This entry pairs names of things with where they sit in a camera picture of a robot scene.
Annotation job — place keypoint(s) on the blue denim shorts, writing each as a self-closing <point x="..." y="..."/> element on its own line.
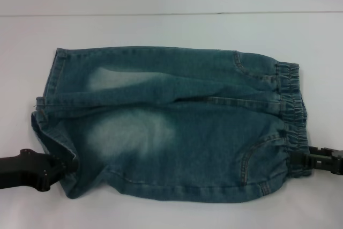
<point x="174" y="105"/>

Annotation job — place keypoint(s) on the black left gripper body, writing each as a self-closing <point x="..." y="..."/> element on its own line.
<point x="29" y="168"/>

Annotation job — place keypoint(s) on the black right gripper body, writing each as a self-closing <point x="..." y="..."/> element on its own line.
<point x="338" y="163"/>

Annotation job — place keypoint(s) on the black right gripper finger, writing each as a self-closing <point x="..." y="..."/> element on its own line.
<point x="313" y="162"/>
<point x="321" y="151"/>

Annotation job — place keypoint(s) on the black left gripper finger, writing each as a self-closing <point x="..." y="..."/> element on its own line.
<point x="65" y="163"/>
<point x="53" y="179"/>

